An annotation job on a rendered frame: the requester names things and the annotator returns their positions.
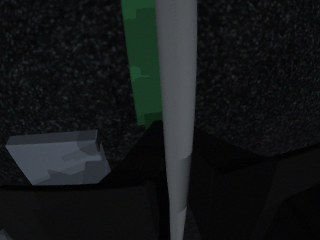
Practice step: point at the grey tapered pin with red collar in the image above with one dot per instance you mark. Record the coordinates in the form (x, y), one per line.
(176, 22)

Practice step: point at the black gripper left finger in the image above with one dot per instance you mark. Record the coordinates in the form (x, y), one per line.
(130, 203)

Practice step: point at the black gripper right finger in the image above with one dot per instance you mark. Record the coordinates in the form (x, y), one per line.
(234, 194)

